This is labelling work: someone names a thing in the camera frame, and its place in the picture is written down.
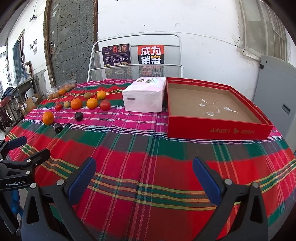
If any dark plum front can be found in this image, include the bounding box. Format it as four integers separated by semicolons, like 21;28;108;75
54;123;63;133

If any dark plum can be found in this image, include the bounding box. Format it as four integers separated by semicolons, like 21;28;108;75
54;123;63;133
74;111;84;121

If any small red tomato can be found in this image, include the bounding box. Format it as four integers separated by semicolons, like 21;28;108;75
55;103;63;111

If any small green kiwi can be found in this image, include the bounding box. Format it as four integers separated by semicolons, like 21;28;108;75
63;101;70;108

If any deep orange mandarin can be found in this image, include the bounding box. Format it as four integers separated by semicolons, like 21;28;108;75
70;98;82;110

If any yellow orange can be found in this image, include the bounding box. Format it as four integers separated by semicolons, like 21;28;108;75
96;90;106;100
86;97;98;109

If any blue gloved left hand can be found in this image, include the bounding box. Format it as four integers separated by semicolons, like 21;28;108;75
11;190;23;216

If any clear plastic fruit bag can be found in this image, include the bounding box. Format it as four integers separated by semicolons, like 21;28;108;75
47;80;76;99

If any plaid tablecloth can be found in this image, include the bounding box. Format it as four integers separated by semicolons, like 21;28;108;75
6;79;295;240

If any red cardboard box tray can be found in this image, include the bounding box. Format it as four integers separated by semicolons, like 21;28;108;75
166;77;273;141

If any grey metal cabinet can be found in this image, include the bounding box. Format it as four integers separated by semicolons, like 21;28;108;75
253;55;296;152

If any studded metal door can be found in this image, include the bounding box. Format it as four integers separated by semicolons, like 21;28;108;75
44;0;98;87

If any white pink tissue pack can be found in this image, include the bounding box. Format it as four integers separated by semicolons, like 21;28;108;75
122;77;167;113

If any dark purple cookbook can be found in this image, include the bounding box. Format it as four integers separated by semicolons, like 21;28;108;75
102;43;131;67

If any white metal mesh rack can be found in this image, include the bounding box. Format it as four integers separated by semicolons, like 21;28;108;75
86;32;184;82

